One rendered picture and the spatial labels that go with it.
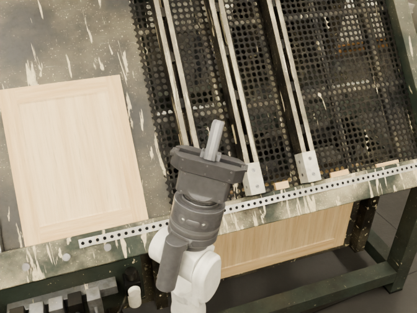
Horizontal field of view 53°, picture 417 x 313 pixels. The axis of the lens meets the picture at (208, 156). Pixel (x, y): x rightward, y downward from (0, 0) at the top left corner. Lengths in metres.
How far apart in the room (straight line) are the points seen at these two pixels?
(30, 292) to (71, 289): 0.13
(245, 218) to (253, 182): 0.15
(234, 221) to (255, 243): 0.52
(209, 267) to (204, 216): 0.10
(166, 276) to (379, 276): 1.90
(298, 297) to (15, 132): 1.54
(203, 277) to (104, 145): 0.99
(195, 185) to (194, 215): 0.05
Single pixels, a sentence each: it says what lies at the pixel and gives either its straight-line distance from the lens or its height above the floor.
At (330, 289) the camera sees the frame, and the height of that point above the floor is 0.18.
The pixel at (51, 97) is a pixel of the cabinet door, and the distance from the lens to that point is 1.67.
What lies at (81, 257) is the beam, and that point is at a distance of 1.58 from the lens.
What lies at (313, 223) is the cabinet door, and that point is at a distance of 2.26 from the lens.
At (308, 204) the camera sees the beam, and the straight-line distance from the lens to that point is 1.78.
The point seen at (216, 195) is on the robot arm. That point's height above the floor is 1.54.
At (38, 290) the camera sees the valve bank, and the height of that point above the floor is 0.77.
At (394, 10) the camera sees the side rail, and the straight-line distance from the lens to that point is 2.26.
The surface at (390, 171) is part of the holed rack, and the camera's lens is 2.00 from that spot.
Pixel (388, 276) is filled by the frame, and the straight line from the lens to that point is 2.55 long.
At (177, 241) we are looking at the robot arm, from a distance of 0.70.
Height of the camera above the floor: 1.96
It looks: 33 degrees down
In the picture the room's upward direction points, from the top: straight up
